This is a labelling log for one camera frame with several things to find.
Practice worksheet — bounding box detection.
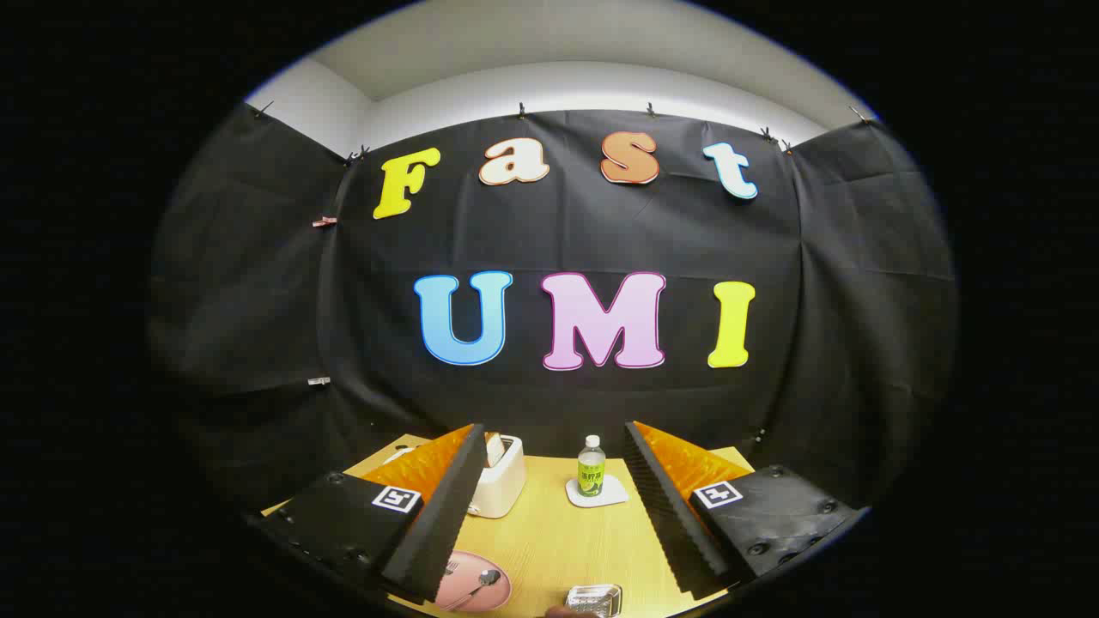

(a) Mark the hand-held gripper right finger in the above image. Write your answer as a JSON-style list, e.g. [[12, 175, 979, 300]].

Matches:
[[623, 421, 859, 602]]

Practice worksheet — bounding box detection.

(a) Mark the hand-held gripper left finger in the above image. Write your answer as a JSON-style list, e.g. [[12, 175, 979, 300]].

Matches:
[[258, 422, 489, 603]]

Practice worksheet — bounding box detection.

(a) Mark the checked handle spoon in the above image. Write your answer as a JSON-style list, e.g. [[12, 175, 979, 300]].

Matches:
[[440, 568, 502, 612]]

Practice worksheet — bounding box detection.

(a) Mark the white square coaster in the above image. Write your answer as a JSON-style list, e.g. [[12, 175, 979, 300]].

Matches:
[[565, 475, 629, 509]]

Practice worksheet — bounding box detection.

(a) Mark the pink plate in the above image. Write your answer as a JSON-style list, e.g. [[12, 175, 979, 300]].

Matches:
[[434, 550, 513, 613]]

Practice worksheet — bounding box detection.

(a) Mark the white toaster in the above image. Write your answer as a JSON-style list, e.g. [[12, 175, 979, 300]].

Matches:
[[468, 434, 526, 519]]

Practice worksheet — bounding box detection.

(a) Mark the green label drink bottle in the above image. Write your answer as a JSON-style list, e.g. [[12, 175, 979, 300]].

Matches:
[[577, 434, 606, 498]]

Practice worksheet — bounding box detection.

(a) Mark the metal wire cutlery holder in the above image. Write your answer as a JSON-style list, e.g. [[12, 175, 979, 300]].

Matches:
[[565, 584, 623, 618]]

